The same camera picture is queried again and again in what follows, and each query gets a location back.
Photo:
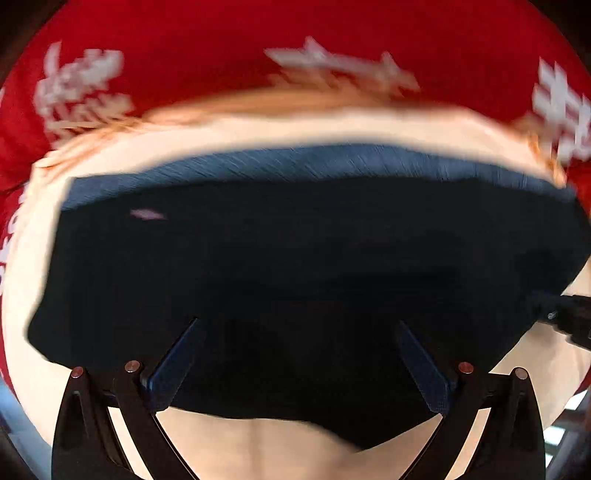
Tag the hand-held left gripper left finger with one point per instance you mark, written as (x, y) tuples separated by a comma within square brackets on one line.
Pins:
[(173, 364)]

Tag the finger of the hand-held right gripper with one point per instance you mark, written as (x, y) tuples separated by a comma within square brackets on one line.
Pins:
[(570, 314)]

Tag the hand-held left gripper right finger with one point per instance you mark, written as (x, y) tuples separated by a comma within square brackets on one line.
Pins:
[(425, 369)]

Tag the dark pants with patterned waistband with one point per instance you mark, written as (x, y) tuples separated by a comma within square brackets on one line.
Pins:
[(286, 277)]

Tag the red printed quilt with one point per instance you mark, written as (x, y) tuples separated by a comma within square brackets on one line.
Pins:
[(207, 46), (9, 230)]

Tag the cream embossed blanket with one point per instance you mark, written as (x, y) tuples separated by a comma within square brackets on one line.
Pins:
[(120, 150)]

